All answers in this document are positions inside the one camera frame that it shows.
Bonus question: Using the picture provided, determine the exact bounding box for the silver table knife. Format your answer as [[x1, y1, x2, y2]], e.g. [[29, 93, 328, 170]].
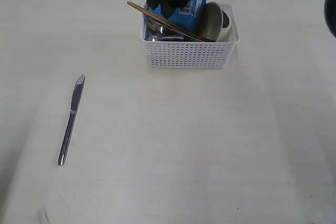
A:
[[58, 74, 85, 166]]

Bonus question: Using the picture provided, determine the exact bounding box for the silver foil packet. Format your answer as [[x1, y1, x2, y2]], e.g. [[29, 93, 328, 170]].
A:
[[143, 16, 184, 42]]

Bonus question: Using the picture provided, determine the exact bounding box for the blue snack packet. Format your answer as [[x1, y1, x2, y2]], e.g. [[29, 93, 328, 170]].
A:
[[148, 0, 209, 34]]

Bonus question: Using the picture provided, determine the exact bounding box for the wooden chopstick lower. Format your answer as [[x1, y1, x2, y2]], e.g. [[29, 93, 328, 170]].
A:
[[128, 3, 208, 42]]

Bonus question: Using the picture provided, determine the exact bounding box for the white perforated plastic basket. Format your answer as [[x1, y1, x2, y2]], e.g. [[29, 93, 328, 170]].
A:
[[140, 3, 240, 69]]

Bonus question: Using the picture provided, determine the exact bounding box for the grey ceramic bowl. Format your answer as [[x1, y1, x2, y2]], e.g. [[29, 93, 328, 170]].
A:
[[196, 2, 222, 42]]

